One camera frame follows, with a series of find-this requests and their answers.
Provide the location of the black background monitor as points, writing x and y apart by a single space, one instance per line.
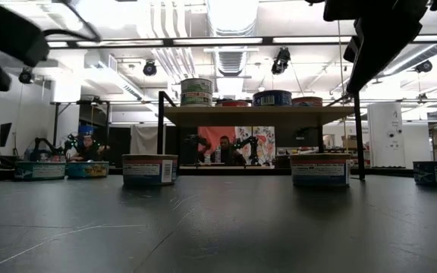
2 134

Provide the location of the floral patterned cloth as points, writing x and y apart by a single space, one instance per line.
268 144

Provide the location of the black aluminium table frame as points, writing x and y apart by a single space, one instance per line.
241 171

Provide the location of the gold can pink blue label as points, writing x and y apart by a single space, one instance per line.
309 101
150 170
320 170

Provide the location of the black overhead frame bar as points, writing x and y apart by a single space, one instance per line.
222 41

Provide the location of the orange cloth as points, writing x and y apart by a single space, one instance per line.
218 132

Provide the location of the black table mat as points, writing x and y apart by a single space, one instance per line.
241 227

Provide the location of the background black robot arm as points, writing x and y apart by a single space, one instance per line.
72 142
199 140
250 142
44 142

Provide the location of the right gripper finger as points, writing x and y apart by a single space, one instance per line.
350 49
385 41

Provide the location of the wooden shelf black legs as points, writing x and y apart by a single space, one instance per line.
256 115

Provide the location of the white cloth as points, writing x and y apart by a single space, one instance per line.
144 138

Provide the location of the person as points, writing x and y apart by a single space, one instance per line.
225 149
87 149

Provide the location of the black background frame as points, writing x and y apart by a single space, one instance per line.
56 125

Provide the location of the silver can dark blue label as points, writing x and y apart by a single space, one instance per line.
436 173
271 98

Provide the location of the cardboard box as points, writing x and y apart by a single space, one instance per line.
349 142

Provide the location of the silver can yellow teal label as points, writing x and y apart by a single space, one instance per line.
87 170

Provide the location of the blue bucket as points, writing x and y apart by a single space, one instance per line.
86 130

